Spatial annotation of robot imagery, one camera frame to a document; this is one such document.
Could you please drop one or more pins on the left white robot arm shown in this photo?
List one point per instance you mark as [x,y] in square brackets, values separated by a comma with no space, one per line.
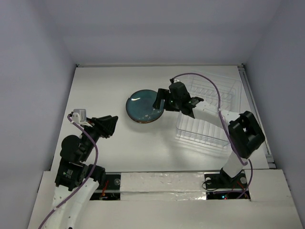
[78,175]

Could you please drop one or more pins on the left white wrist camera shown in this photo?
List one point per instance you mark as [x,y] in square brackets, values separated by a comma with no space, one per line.
[79,116]

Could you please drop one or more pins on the white wire dish rack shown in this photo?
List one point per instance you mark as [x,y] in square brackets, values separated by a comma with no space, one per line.
[219,93]

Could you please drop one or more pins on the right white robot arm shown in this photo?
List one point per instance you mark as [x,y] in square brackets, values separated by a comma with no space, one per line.
[242,129]

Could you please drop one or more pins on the dark teal plate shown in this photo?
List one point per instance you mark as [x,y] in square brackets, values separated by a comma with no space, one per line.
[139,106]

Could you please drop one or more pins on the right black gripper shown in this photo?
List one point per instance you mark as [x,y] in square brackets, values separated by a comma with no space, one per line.
[165,100]

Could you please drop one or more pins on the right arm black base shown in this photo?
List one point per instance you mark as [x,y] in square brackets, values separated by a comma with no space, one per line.
[220,180]

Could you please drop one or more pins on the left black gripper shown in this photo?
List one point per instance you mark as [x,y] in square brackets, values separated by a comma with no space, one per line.
[104,124]

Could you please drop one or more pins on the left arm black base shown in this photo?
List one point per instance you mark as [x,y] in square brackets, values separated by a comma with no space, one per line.
[110,189]

